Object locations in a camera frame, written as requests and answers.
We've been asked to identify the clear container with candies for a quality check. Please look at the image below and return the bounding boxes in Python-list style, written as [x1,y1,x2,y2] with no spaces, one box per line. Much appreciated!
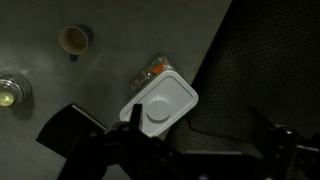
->
[128,54,176,101]

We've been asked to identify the candle in glass holder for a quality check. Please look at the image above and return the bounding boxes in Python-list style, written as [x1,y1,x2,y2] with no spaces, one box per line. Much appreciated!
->
[0,67,33,109]

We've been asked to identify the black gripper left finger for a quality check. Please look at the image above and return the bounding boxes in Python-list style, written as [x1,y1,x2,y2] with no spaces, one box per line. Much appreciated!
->
[58,103,201,180]

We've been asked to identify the round white lid button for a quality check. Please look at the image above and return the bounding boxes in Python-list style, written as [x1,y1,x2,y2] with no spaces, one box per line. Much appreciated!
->
[146,95,173,124]

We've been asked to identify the dark grey fabric sofa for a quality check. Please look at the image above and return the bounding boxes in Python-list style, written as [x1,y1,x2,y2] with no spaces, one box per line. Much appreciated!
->
[165,0,320,158]

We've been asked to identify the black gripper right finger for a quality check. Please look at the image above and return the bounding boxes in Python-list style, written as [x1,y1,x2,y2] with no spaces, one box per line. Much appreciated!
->
[256,127,303,180]

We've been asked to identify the white rectangular container lid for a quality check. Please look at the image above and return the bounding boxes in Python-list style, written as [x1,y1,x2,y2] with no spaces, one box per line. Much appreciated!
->
[118,68,200,139]

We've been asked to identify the dark blue mug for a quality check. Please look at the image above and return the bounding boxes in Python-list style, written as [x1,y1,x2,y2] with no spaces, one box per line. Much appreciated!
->
[58,23,94,63]

